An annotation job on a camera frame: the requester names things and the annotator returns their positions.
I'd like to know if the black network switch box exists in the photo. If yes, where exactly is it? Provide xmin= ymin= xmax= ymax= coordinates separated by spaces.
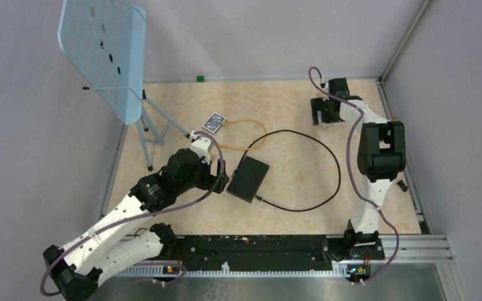
xmin=227 ymin=156 xmax=270 ymax=203

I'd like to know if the yellow ethernet cable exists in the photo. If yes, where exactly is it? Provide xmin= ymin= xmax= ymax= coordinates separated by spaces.
xmin=219 ymin=119 xmax=267 ymax=151

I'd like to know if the black cable with plug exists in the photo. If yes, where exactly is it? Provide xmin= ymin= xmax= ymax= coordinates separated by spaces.
xmin=232 ymin=130 xmax=342 ymax=213

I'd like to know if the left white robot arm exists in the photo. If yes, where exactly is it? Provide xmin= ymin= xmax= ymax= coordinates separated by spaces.
xmin=40 ymin=149 xmax=229 ymax=300

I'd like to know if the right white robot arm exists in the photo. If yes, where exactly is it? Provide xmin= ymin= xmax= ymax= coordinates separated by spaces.
xmin=311 ymin=78 xmax=406 ymax=261

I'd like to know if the blue playing card deck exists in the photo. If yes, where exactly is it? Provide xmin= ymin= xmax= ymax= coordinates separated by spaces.
xmin=201 ymin=112 xmax=227 ymax=134

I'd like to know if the small black clip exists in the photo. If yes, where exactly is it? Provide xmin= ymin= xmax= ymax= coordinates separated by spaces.
xmin=397 ymin=180 xmax=409 ymax=192

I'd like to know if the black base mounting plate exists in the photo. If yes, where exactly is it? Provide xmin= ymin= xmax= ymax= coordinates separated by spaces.
xmin=155 ymin=235 xmax=385 ymax=272

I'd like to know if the light blue music stand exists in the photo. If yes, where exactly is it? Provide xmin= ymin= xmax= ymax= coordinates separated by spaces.
xmin=57 ymin=0 xmax=189 ymax=171

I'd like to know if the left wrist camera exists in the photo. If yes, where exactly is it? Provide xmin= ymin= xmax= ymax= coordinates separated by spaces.
xmin=190 ymin=131 xmax=213 ymax=165

